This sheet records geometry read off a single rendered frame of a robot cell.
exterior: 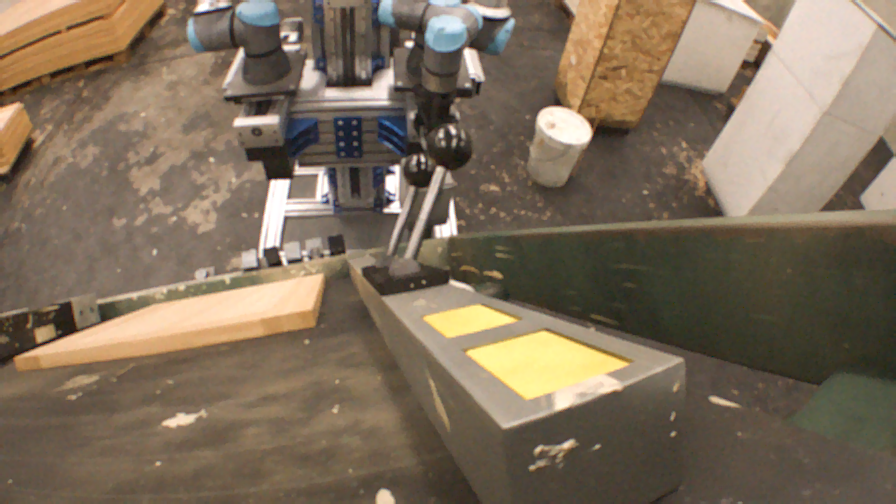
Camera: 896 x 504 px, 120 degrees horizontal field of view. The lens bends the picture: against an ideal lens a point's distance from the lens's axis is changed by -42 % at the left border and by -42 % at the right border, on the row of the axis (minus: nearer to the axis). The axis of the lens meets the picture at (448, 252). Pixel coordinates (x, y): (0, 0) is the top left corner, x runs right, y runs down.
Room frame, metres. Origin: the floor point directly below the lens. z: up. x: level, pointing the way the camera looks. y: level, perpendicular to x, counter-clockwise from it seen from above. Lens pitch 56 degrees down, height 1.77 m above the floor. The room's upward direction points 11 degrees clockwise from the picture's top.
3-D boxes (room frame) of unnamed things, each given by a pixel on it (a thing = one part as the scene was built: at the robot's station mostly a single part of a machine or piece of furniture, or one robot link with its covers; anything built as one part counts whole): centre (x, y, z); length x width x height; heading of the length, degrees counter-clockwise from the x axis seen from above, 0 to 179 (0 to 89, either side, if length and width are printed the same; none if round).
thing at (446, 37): (0.78, 0.09, 1.32); 0.09 x 0.08 x 0.11; 169
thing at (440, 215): (0.80, 0.10, 0.84); 0.12 x 0.12 x 0.18; 26
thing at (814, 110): (2.16, -2.10, 0.88); 0.90 x 0.60 x 1.75; 105
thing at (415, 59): (1.13, 0.16, 1.09); 0.15 x 0.15 x 0.10
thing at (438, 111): (0.77, 0.08, 1.16); 0.09 x 0.08 x 0.12; 26
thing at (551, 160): (1.88, -0.48, 0.24); 0.32 x 0.30 x 0.47; 105
